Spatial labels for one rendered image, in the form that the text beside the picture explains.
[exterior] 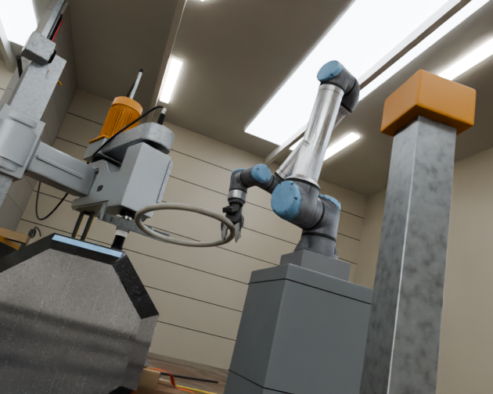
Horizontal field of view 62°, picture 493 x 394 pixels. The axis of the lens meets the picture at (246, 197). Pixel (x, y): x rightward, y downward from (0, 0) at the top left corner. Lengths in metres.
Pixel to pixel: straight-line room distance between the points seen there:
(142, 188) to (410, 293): 2.04
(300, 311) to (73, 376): 0.96
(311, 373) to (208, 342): 6.02
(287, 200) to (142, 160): 1.19
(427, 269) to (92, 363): 1.48
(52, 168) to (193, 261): 4.77
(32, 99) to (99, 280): 1.55
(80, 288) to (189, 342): 5.63
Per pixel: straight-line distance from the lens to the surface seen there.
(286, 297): 1.50
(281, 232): 8.07
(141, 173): 2.55
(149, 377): 3.05
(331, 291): 1.59
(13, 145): 2.90
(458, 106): 0.84
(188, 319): 7.42
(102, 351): 1.90
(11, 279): 1.97
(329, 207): 1.78
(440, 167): 0.79
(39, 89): 3.12
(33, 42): 3.12
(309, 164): 1.70
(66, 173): 3.07
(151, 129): 2.65
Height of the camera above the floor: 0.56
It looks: 19 degrees up
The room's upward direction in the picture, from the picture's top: 14 degrees clockwise
